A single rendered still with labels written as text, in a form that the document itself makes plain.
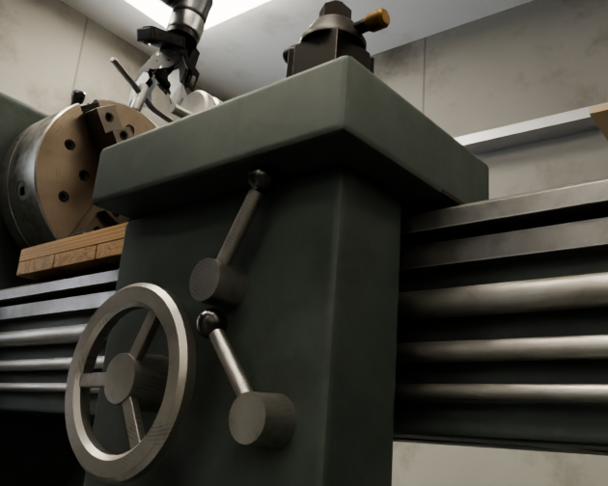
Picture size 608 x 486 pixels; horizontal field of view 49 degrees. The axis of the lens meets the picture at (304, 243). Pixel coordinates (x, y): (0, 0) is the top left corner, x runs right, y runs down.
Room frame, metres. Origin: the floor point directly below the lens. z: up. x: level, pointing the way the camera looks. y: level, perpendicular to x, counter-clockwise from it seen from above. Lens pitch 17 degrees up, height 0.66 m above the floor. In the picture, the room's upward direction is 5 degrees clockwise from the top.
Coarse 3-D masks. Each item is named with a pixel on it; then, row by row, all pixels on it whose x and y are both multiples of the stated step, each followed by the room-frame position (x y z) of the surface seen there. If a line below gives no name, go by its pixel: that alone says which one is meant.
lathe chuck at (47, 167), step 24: (48, 120) 1.02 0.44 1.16; (72, 120) 1.03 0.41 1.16; (120, 120) 1.09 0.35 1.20; (144, 120) 1.13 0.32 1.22; (24, 144) 1.03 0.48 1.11; (48, 144) 1.00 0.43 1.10; (72, 144) 1.03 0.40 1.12; (24, 168) 1.01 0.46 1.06; (48, 168) 1.01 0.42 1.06; (72, 168) 1.04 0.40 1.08; (96, 168) 1.07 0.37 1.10; (48, 192) 1.01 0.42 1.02; (72, 192) 1.04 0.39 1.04; (24, 216) 1.05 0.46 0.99; (48, 216) 1.02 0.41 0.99; (72, 216) 1.05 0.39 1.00; (48, 240) 1.05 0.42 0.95
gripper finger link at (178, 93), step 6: (174, 72) 1.19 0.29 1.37; (168, 78) 1.19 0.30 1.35; (174, 78) 1.19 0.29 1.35; (174, 84) 1.18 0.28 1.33; (180, 84) 1.18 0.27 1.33; (174, 90) 1.18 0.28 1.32; (180, 90) 1.18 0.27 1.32; (174, 96) 1.18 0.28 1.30; (180, 96) 1.19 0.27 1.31; (174, 102) 1.18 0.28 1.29
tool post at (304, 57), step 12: (324, 36) 0.66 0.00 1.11; (336, 36) 0.65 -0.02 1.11; (348, 36) 0.66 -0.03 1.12; (300, 48) 0.68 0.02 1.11; (312, 48) 0.67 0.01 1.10; (324, 48) 0.66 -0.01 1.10; (336, 48) 0.65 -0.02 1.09; (348, 48) 0.66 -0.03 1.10; (360, 48) 0.68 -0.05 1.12; (288, 60) 0.69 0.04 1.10; (300, 60) 0.68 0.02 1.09; (312, 60) 0.67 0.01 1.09; (324, 60) 0.66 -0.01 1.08; (360, 60) 0.68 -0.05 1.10; (372, 60) 0.70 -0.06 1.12; (288, 72) 0.69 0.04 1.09
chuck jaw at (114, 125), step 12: (84, 108) 1.04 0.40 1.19; (96, 108) 1.01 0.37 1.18; (108, 108) 1.03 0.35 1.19; (96, 120) 1.03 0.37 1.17; (108, 120) 1.03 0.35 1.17; (96, 132) 1.04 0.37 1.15; (108, 132) 1.02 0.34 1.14; (120, 132) 1.03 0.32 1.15; (96, 144) 1.06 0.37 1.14; (108, 144) 1.04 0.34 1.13
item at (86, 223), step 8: (96, 208) 1.05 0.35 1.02; (88, 216) 1.05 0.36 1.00; (96, 216) 1.04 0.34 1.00; (104, 216) 1.04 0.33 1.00; (112, 216) 1.04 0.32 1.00; (120, 216) 1.05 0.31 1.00; (80, 224) 1.05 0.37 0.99; (88, 224) 1.03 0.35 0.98; (96, 224) 1.04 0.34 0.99; (104, 224) 1.05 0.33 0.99; (112, 224) 1.05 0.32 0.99; (120, 224) 1.05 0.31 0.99; (72, 232) 1.05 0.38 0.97; (80, 232) 1.03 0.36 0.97
